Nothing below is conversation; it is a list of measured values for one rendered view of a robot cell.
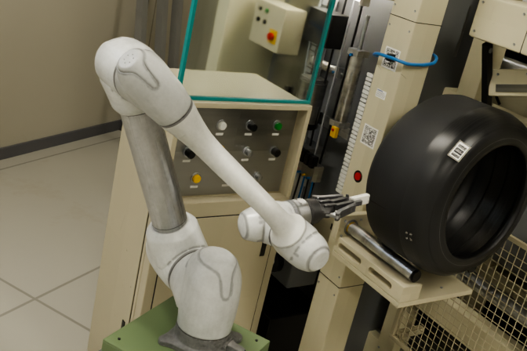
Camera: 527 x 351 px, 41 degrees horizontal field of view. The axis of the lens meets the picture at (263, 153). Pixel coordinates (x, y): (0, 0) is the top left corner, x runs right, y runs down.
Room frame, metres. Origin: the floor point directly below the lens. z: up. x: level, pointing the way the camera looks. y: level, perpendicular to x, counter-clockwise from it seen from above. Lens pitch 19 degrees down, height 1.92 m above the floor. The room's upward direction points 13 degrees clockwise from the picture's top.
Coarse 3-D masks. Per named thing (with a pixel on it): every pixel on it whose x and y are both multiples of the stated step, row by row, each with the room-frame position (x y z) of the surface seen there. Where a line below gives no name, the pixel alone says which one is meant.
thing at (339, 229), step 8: (344, 216) 2.34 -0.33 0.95; (352, 216) 2.36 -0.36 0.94; (360, 216) 2.38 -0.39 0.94; (336, 224) 2.34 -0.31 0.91; (344, 224) 2.34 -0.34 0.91; (360, 224) 2.39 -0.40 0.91; (368, 224) 2.41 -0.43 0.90; (336, 232) 2.33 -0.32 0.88; (344, 232) 2.35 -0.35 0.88; (368, 232) 2.42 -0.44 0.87
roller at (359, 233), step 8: (352, 224) 2.35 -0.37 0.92; (352, 232) 2.32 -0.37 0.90; (360, 232) 2.30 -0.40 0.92; (360, 240) 2.28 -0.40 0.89; (368, 240) 2.26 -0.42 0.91; (376, 240) 2.25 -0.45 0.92; (376, 248) 2.22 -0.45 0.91; (384, 248) 2.20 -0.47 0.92; (384, 256) 2.18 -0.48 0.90; (392, 256) 2.16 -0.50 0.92; (400, 256) 2.16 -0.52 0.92; (392, 264) 2.15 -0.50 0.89; (400, 264) 2.13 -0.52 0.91; (408, 264) 2.12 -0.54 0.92; (400, 272) 2.12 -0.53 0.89; (408, 272) 2.09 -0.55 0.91; (416, 272) 2.08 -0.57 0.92; (416, 280) 2.09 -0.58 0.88
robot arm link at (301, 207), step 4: (288, 200) 1.87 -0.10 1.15; (292, 200) 1.87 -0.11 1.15; (296, 200) 1.87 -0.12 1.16; (300, 200) 1.88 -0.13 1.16; (304, 200) 1.88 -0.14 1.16; (292, 204) 1.84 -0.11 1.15; (296, 204) 1.84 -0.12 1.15; (300, 204) 1.85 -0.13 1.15; (304, 204) 1.85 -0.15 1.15; (308, 204) 1.86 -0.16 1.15; (296, 208) 1.83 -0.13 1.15; (300, 208) 1.84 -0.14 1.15; (304, 208) 1.84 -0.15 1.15; (308, 208) 1.85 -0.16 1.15; (296, 212) 1.82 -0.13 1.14; (300, 212) 1.83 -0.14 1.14; (304, 212) 1.84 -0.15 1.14; (308, 212) 1.84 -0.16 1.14; (304, 216) 1.83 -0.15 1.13; (308, 216) 1.84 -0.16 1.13; (308, 220) 1.84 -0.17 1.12
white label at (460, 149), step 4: (460, 140) 2.04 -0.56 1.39; (456, 144) 2.03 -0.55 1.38; (460, 144) 2.03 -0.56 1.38; (464, 144) 2.03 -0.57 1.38; (452, 148) 2.03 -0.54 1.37; (456, 148) 2.02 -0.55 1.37; (460, 148) 2.02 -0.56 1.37; (464, 148) 2.02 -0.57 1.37; (468, 148) 2.02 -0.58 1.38; (452, 152) 2.02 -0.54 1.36; (456, 152) 2.02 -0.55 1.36; (460, 152) 2.01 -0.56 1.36; (464, 152) 2.01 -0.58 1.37; (452, 156) 2.01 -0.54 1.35; (456, 156) 2.01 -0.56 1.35; (460, 156) 2.00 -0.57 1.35; (456, 160) 2.00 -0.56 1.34
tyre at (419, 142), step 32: (448, 96) 2.27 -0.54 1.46; (416, 128) 2.13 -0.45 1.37; (448, 128) 2.09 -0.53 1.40; (480, 128) 2.08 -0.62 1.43; (512, 128) 2.15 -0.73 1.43; (384, 160) 2.12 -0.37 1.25; (416, 160) 2.05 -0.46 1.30; (448, 160) 2.01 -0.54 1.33; (480, 160) 2.49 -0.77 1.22; (512, 160) 2.39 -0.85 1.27; (384, 192) 2.08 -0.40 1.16; (416, 192) 2.00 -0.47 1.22; (448, 192) 1.99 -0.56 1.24; (480, 192) 2.45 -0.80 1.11; (512, 192) 2.37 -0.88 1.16; (384, 224) 2.09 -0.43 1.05; (416, 224) 1.99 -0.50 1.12; (448, 224) 2.42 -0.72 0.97; (480, 224) 2.37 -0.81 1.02; (512, 224) 2.25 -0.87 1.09; (416, 256) 2.03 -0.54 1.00; (448, 256) 2.05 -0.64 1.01; (480, 256) 2.16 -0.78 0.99
